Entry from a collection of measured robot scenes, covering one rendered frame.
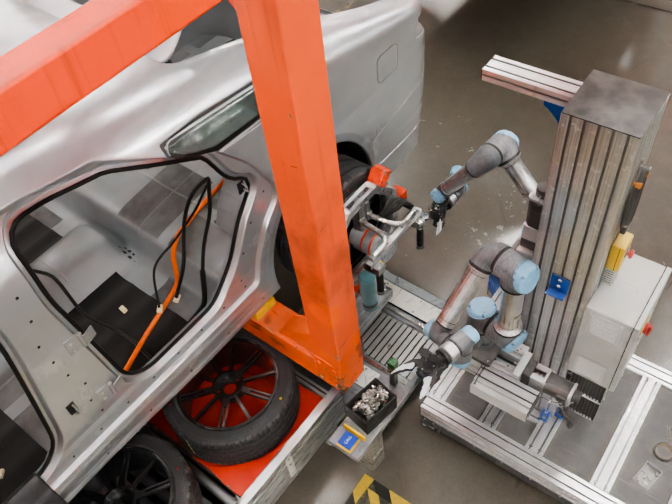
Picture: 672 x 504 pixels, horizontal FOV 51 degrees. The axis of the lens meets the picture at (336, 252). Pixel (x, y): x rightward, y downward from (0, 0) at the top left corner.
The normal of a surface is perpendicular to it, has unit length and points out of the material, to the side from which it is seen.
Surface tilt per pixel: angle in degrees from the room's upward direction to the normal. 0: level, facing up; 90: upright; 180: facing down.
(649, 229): 0
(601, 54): 0
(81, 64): 90
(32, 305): 78
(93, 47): 90
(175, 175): 5
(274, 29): 90
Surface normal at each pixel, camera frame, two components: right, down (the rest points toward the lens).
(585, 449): -0.09, -0.64
